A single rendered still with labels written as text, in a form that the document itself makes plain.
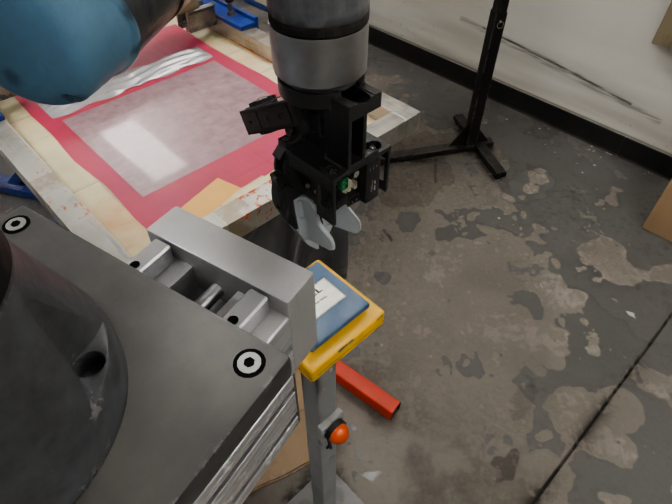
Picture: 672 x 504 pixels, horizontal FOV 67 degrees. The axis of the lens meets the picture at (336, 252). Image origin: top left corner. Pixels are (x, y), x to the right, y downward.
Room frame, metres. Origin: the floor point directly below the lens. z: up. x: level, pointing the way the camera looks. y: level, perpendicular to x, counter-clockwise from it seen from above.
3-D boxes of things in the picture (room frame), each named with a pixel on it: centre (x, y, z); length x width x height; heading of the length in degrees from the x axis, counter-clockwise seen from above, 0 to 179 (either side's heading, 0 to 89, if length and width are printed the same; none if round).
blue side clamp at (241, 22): (1.25, 0.30, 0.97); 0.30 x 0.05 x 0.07; 44
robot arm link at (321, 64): (0.39, 0.01, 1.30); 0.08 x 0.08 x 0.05
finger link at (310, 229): (0.37, 0.02, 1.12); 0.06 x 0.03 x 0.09; 43
